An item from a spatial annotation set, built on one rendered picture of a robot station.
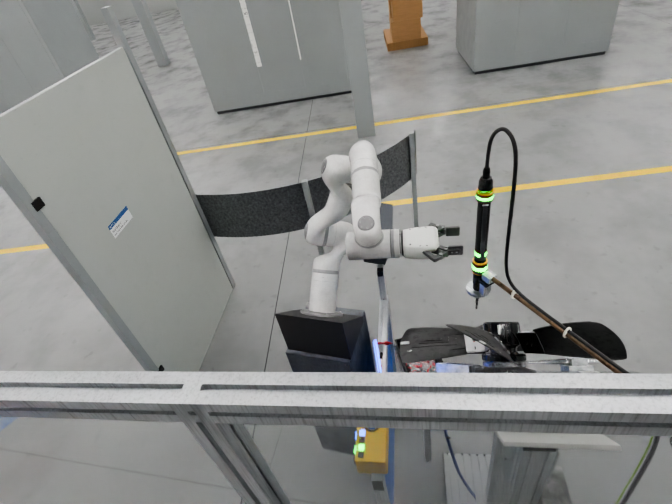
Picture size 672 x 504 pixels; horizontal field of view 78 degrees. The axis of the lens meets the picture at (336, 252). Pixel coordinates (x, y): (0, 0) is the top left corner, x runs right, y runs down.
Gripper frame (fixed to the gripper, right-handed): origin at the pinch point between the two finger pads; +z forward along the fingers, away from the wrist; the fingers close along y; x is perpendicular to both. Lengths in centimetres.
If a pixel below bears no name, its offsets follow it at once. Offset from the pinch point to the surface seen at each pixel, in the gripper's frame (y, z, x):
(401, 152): -211, -20, -80
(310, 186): -162, -85, -75
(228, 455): 74, -36, 27
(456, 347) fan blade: 2.3, 0.6, -46.3
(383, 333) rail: -30, -29, -79
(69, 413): 74, -53, 37
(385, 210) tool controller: -77, -26, -41
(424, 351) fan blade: 3.4, -10.4, -47.0
